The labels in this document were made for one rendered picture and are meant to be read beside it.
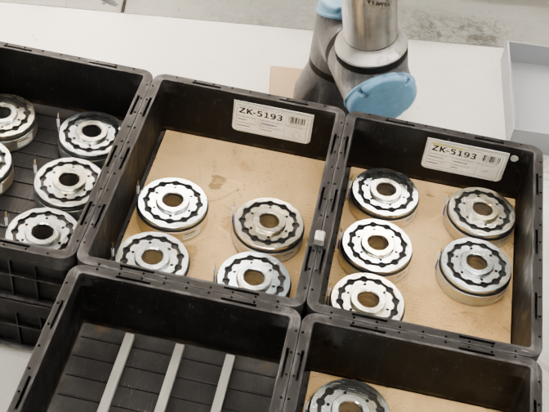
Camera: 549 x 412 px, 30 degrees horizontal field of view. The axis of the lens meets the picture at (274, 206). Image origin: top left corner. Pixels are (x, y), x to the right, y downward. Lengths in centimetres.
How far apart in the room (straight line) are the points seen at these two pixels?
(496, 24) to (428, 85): 150
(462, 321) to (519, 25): 217
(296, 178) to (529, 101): 62
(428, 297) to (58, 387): 52
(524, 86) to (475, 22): 142
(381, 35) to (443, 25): 185
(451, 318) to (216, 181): 41
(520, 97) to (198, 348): 94
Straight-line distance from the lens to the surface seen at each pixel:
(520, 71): 211
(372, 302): 142
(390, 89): 163
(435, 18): 346
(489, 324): 146
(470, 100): 201
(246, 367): 135
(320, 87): 182
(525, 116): 201
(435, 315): 145
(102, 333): 138
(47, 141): 163
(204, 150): 162
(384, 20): 158
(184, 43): 204
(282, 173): 159
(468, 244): 151
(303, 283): 131
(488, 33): 345
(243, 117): 159
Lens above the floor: 193
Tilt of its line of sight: 46 degrees down
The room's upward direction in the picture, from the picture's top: 8 degrees clockwise
